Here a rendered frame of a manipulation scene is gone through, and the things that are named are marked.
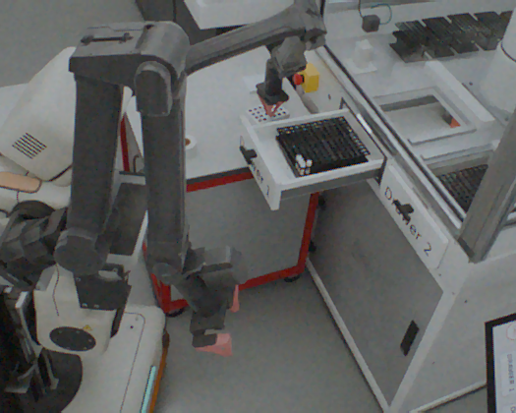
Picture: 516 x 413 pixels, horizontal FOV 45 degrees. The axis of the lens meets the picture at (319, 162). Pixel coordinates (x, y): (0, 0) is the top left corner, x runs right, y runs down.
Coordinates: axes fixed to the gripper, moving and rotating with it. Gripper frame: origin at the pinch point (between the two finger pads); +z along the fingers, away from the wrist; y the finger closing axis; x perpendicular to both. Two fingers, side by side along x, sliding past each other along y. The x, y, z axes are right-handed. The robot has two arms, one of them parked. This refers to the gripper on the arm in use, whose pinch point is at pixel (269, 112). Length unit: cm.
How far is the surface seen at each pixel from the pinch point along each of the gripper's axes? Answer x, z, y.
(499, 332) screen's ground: 10, -19, -100
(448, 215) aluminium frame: -5, -19, -70
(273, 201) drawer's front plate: 22.9, -5.4, -36.2
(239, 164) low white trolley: 18.1, 4.8, -11.5
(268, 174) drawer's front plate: 21.9, -10.8, -31.5
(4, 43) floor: 39, 84, 198
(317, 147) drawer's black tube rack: 2.5, -9.1, -27.6
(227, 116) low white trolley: 9.7, 5.3, 10.0
